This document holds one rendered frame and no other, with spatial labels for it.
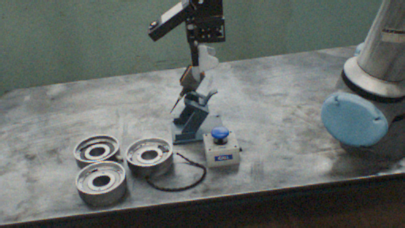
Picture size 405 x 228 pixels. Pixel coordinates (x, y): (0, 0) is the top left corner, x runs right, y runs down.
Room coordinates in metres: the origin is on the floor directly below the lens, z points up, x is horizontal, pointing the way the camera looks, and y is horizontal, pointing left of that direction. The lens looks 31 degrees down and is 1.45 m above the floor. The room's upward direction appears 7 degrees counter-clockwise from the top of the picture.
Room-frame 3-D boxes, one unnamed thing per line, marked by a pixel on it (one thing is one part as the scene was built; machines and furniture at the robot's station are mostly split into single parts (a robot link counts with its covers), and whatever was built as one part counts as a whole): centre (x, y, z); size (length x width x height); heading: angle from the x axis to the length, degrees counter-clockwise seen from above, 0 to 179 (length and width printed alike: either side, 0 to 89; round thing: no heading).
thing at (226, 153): (0.84, -0.10, 0.82); 0.08 x 0.07 x 0.05; 90
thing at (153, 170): (0.85, 0.06, 0.82); 0.10 x 0.10 x 0.04
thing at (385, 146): (0.83, -0.44, 0.85); 0.15 x 0.15 x 0.10
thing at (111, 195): (0.78, 0.17, 0.82); 0.10 x 0.10 x 0.04
